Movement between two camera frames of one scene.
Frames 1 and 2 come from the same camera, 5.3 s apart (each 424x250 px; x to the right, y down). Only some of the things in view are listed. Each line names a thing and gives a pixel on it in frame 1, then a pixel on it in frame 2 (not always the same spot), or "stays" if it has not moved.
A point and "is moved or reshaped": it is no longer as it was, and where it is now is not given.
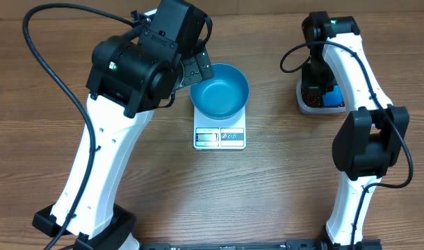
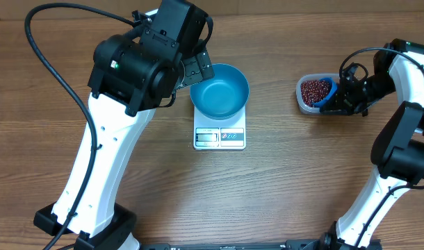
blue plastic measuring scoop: x=333 y=98 is moved or reshaped
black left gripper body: x=198 y=69 stays
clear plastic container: x=314 y=110 stays
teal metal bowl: x=224 y=96 stays
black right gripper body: x=318 y=74 to x=354 y=94
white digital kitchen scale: x=227 y=134 stays
